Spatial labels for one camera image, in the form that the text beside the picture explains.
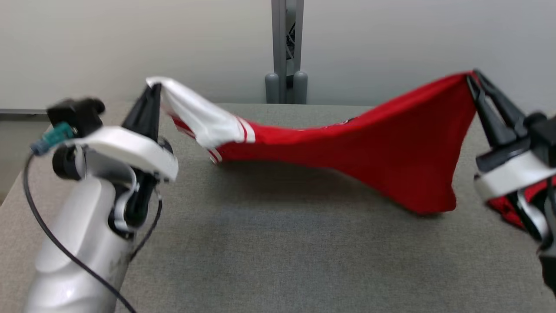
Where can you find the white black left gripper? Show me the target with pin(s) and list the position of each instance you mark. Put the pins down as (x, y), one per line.
(130, 145)

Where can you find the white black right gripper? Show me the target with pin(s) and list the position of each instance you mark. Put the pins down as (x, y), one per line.
(508, 178)

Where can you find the red basketball shorts number print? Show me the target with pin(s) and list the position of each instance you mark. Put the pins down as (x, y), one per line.
(506, 208)

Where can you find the red jersey white side panels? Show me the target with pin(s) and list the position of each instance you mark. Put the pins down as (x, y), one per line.
(391, 152)

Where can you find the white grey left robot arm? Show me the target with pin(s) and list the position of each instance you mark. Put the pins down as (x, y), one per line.
(74, 261)

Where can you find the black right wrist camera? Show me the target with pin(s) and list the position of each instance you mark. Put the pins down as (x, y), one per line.
(543, 139)

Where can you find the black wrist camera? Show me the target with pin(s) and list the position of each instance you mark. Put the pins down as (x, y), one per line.
(78, 115)
(543, 139)

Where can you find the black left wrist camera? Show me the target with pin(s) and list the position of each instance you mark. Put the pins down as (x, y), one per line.
(78, 115)

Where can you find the grey wall base rail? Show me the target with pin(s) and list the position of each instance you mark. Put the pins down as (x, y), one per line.
(21, 114)

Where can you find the grey partition post with feet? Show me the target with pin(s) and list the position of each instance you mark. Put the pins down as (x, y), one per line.
(280, 43)

